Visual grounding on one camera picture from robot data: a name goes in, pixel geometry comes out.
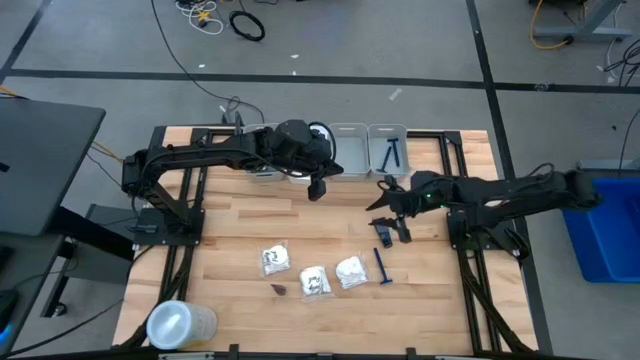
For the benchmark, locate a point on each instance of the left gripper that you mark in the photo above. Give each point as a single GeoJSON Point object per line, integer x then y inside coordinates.
{"type": "Point", "coordinates": [315, 150]}

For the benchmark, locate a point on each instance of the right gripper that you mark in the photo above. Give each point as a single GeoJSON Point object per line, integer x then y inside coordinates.
{"type": "Point", "coordinates": [410, 197]}

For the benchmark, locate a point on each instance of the blue disposable razor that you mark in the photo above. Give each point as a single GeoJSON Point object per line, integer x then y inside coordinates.
{"type": "Point", "coordinates": [380, 265]}
{"type": "Point", "coordinates": [386, 161]}
{"type": "Point", "coordinates": [393, 140]}

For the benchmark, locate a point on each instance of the clear vanity pack bag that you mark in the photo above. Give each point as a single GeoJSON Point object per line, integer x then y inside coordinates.
{"type": "Point", "coordinates": [275, 260]}
{"type": "Point", "coordinates": [351, 271]}
{"type": "Point", "coordinates": [315, 282]}

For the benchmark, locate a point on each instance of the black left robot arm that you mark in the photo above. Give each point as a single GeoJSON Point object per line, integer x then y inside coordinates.
{"type": "Point", "coordinates": [200, 152]}

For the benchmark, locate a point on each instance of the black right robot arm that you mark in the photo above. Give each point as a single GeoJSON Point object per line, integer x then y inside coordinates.
{"type": "Point", "coordinates": [500, 192]}

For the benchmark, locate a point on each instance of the grey plastic storage bin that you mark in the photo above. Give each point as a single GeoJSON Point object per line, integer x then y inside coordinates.
{"type": "Point", "coordinates": [352, 150]}
{"type": "Point", "coordinates": [260, 176]}
{"type": "Point", "coordinates": [376, 145]}

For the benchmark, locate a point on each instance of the white plastic storage bin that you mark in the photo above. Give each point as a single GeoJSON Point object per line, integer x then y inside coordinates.
{"type": "Point", "coordinates": [300, 179]}

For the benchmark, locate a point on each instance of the black edge clamp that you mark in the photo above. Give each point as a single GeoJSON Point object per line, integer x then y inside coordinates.
{"type": "Point", "coordinates": [233, 351]}
{"type": "Point", "coordinates": [410, 353]}

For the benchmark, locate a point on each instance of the silver aluminium bar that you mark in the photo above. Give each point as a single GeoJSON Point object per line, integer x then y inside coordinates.
{"type": "Point", "coordinates": [455, 358]}
{"type": "Point", "coordinates": [185, 356]}

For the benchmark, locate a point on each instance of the clear plastic cup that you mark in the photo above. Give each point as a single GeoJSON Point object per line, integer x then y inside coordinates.
{"type": "Point", "coordinates": [177, 325]}

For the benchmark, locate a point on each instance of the grey desk foot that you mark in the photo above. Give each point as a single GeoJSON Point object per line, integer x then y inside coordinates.
{"type": "Point", "coordinates": [607, 165]}

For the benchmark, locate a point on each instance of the blue plastic tote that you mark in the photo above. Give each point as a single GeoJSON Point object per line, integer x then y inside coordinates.
{"type": "Point", "coordinates": [615, 240]}

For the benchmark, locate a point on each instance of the grey monitor laptop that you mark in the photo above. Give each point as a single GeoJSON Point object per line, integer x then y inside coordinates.
{"type": "Point", "coordinates": [45, 165]}

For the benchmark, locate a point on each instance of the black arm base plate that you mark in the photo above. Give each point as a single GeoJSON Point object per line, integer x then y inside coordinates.
{"type": "Point", "coordinates": [457, 240]}
{"type": "Point", "coordinates": [160, 242]}

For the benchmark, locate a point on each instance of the grey desk leg frame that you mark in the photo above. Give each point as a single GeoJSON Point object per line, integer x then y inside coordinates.
{"type": "Point", "coordinates": [600, 34]}

